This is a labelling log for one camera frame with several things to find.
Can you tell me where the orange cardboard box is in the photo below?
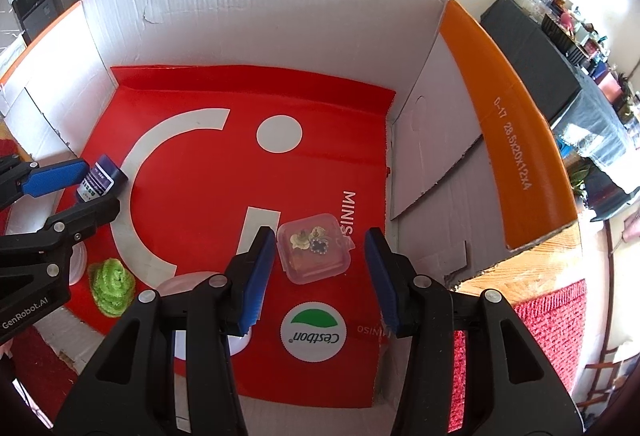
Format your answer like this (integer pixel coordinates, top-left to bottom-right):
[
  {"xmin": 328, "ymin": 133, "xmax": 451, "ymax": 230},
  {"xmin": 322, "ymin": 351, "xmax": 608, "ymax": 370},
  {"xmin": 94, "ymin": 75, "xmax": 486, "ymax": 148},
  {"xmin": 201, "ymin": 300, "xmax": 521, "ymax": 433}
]
[{"xmin": 0, "ymin": 0, "xmax": 583, "ymax": 436}]

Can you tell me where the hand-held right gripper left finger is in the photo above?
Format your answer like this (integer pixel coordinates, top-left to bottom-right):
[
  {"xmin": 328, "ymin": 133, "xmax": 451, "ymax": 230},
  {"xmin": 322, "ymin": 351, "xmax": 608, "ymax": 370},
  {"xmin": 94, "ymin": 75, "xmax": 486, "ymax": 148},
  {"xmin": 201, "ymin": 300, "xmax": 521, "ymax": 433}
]
[{"xmin": 52, "ymin": 226, "xmax": 278, "ymax": 436}]

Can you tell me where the row of cosmetics bottles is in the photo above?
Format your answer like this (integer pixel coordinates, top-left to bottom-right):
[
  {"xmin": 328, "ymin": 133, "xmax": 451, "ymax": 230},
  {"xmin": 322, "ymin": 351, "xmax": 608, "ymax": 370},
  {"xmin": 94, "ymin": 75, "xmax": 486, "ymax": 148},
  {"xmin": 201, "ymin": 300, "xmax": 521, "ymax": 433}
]
[{"xmin": 505, "ymin": 0, "xmax": 640, "ymax": 127}]

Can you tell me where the red knitted cloth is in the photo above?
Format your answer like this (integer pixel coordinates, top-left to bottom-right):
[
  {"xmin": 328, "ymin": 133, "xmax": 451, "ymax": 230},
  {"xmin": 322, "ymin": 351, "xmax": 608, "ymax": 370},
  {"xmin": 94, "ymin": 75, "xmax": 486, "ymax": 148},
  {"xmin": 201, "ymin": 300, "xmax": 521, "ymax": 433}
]
[{"xmin": 0, "ymin": 138, "xmax": 588, "ymax": 436}]

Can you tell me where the dark cloth covered table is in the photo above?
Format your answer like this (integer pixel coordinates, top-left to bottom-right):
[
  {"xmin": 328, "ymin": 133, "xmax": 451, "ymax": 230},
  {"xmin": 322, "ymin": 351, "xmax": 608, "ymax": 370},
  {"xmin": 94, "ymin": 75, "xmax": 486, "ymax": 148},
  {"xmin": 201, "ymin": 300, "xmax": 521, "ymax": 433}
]
[{"xmin": 480, "ymin": 0, "xmax": 640, "ymax": 221}]

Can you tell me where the red paper liner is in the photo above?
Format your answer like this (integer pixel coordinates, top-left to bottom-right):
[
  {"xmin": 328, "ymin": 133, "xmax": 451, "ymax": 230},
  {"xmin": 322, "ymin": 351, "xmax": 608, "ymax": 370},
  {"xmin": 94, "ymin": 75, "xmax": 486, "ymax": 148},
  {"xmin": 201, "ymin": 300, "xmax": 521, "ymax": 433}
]
[{"xmin": 50, "ymin": 64, "xmax": 398, "ymax": 409}]

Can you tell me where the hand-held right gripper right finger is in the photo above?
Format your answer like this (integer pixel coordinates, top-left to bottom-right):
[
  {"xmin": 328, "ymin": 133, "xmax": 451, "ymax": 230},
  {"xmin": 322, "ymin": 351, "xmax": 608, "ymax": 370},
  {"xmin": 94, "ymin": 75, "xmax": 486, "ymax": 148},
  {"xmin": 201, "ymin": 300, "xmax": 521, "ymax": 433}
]
[{"xmin": 364, "ymin": 227, "xmax": 586, "ymax": 436}]

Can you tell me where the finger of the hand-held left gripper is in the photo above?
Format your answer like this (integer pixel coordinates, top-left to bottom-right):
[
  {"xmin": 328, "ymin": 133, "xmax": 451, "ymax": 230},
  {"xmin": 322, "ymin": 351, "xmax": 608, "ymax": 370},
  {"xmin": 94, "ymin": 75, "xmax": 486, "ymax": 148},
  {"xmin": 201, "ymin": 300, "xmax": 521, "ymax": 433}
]
[
  {"xmin": 0, "ymin": 197, "xmax": 122, "ymax": 267},
  {"xmin": 0, "ymin": 156, "xmax": 90, "ymax": 211}
]

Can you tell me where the white cap with green label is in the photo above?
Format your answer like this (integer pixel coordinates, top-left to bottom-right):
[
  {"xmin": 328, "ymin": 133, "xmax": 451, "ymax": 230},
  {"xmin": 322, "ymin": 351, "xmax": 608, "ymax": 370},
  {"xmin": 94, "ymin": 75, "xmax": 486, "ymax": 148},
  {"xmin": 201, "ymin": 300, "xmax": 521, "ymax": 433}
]
[{"xmin": 280, "ymin": 301, "xmax": 348, "ymax": 363}]

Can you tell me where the clear round lid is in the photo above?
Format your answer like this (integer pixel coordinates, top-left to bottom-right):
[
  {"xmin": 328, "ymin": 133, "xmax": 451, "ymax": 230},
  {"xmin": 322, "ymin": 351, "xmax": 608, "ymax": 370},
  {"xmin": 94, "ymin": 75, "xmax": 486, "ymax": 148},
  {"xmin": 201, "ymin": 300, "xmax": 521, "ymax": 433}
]
[{"xmin": 67, "ymin": 243, "xmax": 88, "ymax": 287}]

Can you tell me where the green frilly scrunchie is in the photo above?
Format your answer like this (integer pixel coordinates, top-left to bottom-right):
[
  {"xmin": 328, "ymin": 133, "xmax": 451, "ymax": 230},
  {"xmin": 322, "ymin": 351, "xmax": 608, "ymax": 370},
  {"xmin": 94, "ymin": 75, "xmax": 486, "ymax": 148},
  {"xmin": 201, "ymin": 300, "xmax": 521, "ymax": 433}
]
[{"xmin": 87, "ymin": 258, "xmax": 136, "ymax": 317}]

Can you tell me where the white earbuds case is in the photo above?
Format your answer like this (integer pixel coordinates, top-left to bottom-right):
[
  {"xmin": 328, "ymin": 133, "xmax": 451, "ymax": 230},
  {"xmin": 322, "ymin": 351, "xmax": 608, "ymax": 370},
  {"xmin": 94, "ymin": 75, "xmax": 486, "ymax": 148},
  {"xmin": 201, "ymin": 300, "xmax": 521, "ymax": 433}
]
[{"xmin": 157, "ymin": 271, "xmax": 253, "ymax": 359}]

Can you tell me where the small blue bottle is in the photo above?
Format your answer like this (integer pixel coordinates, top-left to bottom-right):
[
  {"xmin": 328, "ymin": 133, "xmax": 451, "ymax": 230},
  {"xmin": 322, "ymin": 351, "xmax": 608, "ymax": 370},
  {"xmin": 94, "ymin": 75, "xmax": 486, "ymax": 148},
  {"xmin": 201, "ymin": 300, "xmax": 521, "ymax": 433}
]
[{"xmin": 75, "ymin": 155, "xmax": 127, "ymax": 204}]

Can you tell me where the small clear plastic box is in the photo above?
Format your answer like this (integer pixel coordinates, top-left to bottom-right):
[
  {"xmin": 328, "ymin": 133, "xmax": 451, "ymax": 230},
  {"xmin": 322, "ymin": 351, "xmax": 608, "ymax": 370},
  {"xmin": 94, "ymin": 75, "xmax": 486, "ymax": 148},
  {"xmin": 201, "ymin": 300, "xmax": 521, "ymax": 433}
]
[{"xmin": 276, "ymin": 213, "xmax": 356, "ymax": 285}]

